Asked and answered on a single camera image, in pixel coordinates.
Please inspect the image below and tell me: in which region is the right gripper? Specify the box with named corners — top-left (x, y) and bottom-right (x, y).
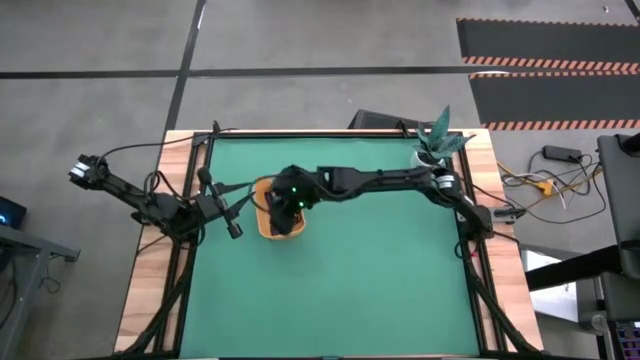
top-left (268, 164), bottom-right (321, 236)

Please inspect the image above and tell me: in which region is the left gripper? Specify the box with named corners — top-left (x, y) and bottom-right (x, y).
top-left (193, 167), bottom-right (259, 240)

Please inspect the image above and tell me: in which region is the orange plastic basket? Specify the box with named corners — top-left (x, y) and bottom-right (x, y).
top-left (252, 175), bottom-right (307, 242)

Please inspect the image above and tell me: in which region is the black box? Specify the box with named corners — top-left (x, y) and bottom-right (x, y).
top-left (347, 108), bottom-right (436, 132)

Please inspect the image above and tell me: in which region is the potted plant in white pot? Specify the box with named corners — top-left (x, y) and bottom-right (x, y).
top-left (410, 104), bottom-right (476, 170)

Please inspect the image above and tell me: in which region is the grey desk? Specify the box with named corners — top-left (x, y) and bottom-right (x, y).
top-left (0, 224), bottom-right (81, 360)

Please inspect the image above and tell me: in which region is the black device with blue light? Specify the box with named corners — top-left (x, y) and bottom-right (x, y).
top-left (0, 196), bottom-right (27, 230)

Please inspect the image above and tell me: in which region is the black power adapter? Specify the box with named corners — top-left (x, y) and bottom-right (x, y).
top-left (542, 144), bottom-right (584, 163)

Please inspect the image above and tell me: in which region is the black orange-striped floor mat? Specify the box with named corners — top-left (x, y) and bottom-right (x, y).
top-left (455, 18), bottom-right (640, 72)
top-left (468, 71), bottom-right (640, 131)

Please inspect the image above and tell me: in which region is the black beam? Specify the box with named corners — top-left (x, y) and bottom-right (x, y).
top-left (524, 244), bottom-right (624, 292)

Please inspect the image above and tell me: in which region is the black chair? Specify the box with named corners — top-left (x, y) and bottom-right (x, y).
top-left (595, 130), bottom-right (640, 281)

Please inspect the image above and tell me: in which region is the black aluminium table frame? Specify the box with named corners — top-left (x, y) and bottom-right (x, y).
top-left (119, 127), bottom-right (544, 360)

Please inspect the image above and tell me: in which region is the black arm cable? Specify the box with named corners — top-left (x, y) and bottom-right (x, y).
top-left (97, 127), bottom-right (239, 166)

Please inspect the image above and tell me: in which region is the floor cable tangle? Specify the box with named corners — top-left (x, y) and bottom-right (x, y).
top-left (497, 149), bottom-right (609, 226)

